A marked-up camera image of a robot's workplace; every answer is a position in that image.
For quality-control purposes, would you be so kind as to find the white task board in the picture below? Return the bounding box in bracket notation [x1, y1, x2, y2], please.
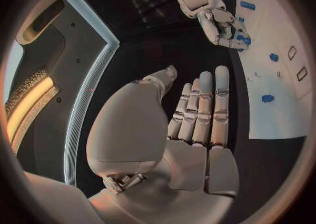
[233, 0, 314, 140]

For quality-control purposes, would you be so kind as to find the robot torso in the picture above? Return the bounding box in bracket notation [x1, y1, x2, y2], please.
[4, 0, 121, 188]

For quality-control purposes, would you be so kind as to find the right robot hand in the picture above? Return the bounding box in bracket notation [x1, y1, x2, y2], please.
[196, 8, 252, 51]

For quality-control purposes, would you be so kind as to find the blue long cylinder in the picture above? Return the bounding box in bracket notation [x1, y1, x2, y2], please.
[240, 0, 257, 11]

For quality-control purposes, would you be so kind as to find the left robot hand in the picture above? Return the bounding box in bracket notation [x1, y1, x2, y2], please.
[85, 65, 241, 224]

